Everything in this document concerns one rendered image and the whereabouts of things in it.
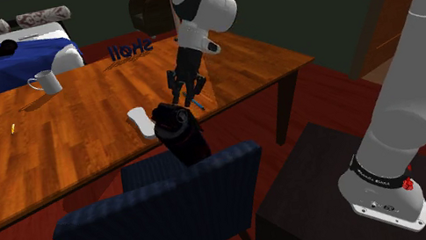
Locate blue pen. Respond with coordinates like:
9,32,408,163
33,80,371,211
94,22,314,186
182,88,207,114

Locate dark robot stand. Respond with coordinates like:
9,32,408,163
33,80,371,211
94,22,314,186
234,102,426,240

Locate white oblong remote control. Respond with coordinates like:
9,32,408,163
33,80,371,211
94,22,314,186
125,105,159,143

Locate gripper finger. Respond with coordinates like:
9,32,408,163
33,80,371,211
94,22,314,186
164,67,189,105
181,72,212,109

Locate dark blue upholstered chair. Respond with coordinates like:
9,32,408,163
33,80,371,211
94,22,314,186
41,135,278,240

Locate dark brown armchair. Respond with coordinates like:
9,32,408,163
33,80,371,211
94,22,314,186
126,0,182,40

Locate brown wooden door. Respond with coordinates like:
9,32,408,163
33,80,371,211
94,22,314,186
335,0,426,82

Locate black bottle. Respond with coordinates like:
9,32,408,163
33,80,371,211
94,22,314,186
148,96,213,171

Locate wooden table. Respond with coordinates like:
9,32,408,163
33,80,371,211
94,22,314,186
0,13,337,240

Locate white mug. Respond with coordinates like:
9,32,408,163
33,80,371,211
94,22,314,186
25,68,64,100

